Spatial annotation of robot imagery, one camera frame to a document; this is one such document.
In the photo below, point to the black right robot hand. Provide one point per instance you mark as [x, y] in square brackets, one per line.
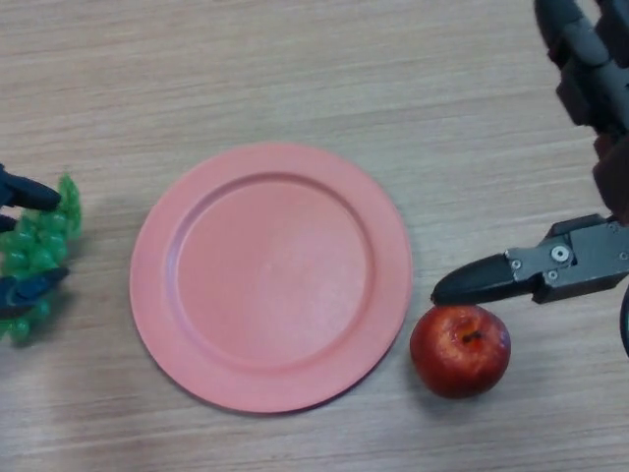
[589, 260]

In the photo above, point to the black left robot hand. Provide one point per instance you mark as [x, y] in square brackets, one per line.
[24, 194]

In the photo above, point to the green grapes bunch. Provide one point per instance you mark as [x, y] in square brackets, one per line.
[39, 246]

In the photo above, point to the pink round plate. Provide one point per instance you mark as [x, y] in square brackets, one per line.
[270, 277]

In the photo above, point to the red apple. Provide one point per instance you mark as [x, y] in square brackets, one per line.
[459, 359]

